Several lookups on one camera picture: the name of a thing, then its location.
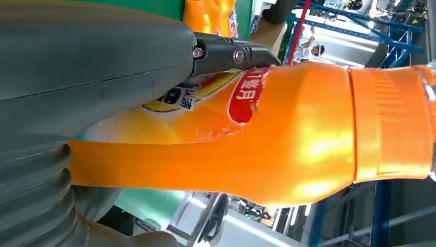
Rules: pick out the blue steel shelf frame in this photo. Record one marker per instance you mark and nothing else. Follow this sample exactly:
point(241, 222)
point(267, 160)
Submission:
point(379, 211)

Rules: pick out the red pole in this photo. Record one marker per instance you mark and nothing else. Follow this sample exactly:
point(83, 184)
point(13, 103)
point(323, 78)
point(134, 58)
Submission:
point(299, 30)

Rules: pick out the black bag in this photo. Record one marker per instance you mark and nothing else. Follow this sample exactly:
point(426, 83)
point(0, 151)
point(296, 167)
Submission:
point(279, 10)

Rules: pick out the orange drink bottle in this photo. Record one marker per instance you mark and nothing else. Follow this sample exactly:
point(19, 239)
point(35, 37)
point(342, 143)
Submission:
point(306, 136)
point(201, 15)

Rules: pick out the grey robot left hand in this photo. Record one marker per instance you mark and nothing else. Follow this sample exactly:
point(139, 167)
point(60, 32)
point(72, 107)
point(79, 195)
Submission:
point(85, 51)

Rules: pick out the brown cardboard box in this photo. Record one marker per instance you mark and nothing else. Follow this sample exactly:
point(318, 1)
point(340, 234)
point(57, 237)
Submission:
point(269, 35)

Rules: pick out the person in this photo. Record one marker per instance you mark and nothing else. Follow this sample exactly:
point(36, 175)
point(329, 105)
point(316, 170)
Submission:
point(308, 51)

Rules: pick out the blue metal rack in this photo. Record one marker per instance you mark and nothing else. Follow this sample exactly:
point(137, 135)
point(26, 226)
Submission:
point(391, 41)

